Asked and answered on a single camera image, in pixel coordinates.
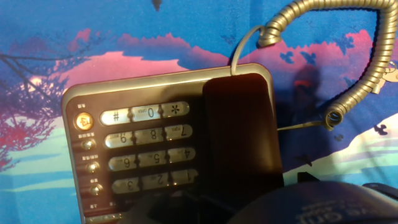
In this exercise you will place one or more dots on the maroon telephone handset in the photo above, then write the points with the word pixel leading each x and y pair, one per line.
pixel 242 130

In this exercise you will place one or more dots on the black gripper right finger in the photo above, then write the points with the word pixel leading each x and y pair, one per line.
pixel 308 178

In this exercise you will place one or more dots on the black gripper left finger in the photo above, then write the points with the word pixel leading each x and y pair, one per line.
pixel 186 211

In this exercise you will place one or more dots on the landscape print table cloth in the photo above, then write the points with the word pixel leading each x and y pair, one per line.
pixel 124 37

